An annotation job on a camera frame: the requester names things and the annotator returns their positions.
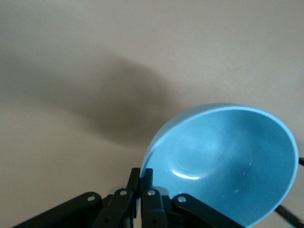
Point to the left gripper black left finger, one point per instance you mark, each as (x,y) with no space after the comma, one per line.
(118,209)

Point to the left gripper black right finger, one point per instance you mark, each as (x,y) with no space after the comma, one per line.
(152,209)

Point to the blue bowl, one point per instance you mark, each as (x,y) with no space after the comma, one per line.
(225,154)

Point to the plain table cover cloth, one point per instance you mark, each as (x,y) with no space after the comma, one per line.
(95,47)

